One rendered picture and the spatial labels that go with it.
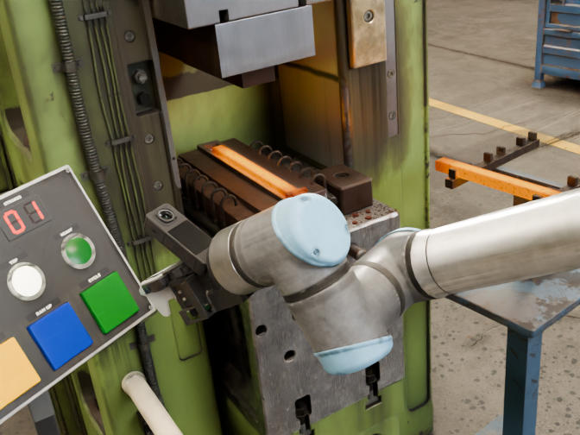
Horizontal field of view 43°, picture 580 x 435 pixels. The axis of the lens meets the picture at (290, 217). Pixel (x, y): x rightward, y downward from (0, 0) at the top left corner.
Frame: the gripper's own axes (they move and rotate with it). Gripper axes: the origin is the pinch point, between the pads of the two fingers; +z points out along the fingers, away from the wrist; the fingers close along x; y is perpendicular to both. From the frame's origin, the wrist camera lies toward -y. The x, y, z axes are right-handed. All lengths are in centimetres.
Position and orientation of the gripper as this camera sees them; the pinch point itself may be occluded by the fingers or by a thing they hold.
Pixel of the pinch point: (144, 284)
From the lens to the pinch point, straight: 111.5
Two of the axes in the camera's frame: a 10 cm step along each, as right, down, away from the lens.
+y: 5.0, 8.6, 1.1
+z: -6.7, 2.9, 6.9
